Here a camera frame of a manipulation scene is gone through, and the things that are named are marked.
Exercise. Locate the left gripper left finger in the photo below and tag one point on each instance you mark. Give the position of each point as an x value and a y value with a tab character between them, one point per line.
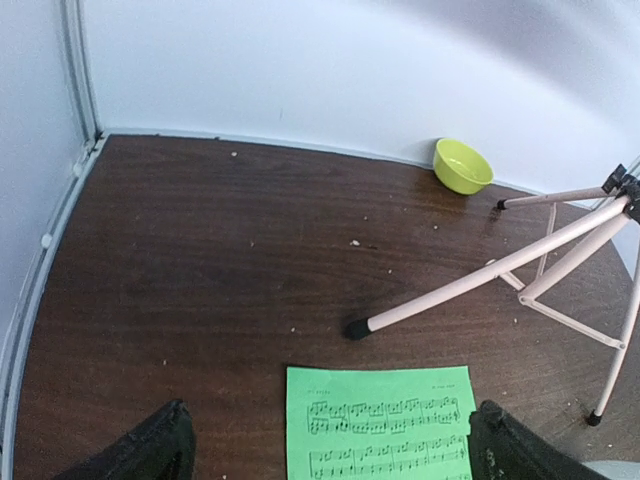
163	446

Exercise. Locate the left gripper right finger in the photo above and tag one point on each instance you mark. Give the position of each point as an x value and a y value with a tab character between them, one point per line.
500	447

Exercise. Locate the green sheet music paper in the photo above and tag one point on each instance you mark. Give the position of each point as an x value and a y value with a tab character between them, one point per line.
386	424

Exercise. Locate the pink folding music stand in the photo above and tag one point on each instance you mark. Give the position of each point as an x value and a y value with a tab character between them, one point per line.
536	268

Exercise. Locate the yellow-green plastic bowl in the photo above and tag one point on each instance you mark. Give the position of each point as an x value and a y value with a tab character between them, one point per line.
460	168

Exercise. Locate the left aluminium corner post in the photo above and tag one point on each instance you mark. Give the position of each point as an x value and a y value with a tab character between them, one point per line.
48	121

